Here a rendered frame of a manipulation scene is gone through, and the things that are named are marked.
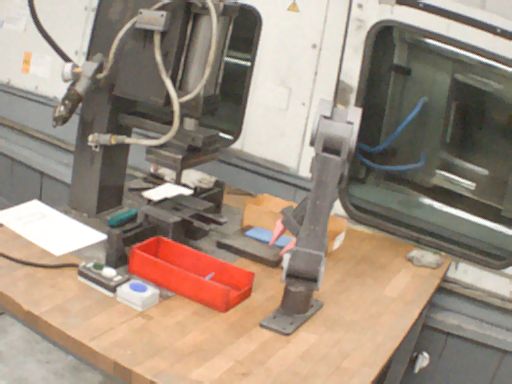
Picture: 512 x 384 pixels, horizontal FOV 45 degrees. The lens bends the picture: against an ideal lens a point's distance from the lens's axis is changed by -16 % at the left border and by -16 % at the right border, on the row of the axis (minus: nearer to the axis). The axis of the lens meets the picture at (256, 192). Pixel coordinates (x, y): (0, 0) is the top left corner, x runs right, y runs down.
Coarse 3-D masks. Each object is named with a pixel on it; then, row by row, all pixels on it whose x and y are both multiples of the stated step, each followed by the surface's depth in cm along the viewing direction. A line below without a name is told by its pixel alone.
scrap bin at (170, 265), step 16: (160, 240) 163; (144, 256) 152; (160, 256) 164; (176, 256) 162; (192, 256) 160; (208, 256) 158; (144, 272) 153; (160, 272) 151; (176, 272) 149; (192, 272) 161; (208, 272) 159; (224, 272) 157; (240, 272) 155; (176, 288) 150; (192, 288) 148; (208, 288) 146; (224, 288) 144; (240, 288) 156; (208, 304) 147; (224, 304) 145
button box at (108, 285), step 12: (0, 252) 145; (36, 264) 145; (48, 264) 146; (60, 264) 148; (72, 264) 148; (84, 264) 146; (84, 276) 144; (96, 276) 142; (108, 276) 143; (120, 276) 145; (96, 288) 143; (108, 288) 141
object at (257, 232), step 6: (252, 228) 190; (258, 228) 191; (246, 234) 186; (252, 234) 186; (258, 234) 187; (270, 234) 188; (282, 234) 189; (264, 240) 184; (270, 240) 184; (282, 240) 186; (288, 240) 186; (282, 246) 182
